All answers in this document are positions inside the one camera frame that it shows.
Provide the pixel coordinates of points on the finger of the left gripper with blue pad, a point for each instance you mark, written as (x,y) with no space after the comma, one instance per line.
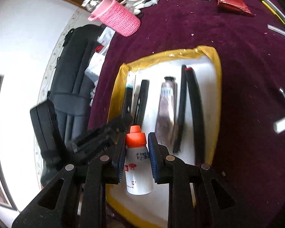
(121,123)

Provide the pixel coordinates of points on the white paper packages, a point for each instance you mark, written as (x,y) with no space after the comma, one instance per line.
(96,62)

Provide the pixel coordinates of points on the grey blue-tip pen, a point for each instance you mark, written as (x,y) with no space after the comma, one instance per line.
(275,8)

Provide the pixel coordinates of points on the black marker red caps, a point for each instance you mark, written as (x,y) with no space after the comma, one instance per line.
(197,115)

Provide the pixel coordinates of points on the white cylindrical marker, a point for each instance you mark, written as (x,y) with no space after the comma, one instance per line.
(279,126)

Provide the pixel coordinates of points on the silver white pen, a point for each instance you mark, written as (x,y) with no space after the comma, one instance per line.
(275,29)

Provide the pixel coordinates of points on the black gel pen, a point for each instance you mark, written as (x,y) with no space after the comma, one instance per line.
(181,114)

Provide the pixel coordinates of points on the white bottle orange cap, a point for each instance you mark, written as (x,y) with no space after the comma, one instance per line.
(137,165)

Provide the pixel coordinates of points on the maroon bed cover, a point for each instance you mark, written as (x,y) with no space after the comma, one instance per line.
(252,59)

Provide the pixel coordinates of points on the silver purple tube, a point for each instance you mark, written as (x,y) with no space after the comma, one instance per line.
(165,120)

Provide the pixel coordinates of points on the black backpack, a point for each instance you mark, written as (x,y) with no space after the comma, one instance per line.
(70,89)

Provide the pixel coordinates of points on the yellow black pen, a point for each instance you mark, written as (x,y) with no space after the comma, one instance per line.
(272,9)

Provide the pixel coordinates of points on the white glove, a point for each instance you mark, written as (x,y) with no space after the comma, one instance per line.
(136,6)

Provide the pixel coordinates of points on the black marker teal cap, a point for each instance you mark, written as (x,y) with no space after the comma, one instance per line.
(127,101)

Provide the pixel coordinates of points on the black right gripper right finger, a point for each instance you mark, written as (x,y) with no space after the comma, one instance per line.
(199,196)

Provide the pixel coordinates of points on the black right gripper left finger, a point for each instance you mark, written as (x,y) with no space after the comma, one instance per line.
(75,197)

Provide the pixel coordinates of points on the black printed marker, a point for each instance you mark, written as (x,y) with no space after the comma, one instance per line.
(141,103)

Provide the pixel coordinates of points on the white tray yellow tape rim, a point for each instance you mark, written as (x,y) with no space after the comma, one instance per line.
(151,210)

